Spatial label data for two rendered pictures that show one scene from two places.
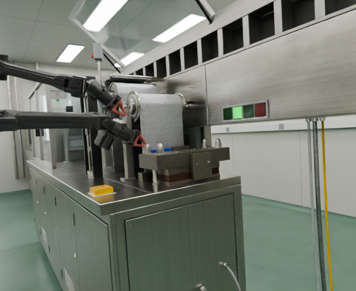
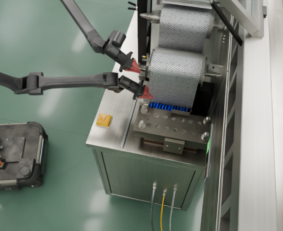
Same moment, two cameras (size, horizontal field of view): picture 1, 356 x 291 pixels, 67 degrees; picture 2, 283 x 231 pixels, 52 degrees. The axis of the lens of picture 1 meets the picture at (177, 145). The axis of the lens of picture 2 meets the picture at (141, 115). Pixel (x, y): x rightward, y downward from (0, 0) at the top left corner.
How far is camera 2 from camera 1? 1.38 m
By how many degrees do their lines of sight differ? 65
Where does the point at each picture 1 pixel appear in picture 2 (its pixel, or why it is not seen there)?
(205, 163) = (175, 147)
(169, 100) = (185, 75)
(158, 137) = (165, 96)
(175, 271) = (135, 176)
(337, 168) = not seen: outside the picture
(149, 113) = (159, 80)
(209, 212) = (167, 169)
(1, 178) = not seen: outside the picture
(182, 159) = (156, 137)
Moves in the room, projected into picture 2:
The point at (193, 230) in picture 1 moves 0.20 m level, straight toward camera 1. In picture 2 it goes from (151, 170) to (124, 192)
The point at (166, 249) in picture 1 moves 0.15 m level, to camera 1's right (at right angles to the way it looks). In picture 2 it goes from (129, 168) to (147, 186)
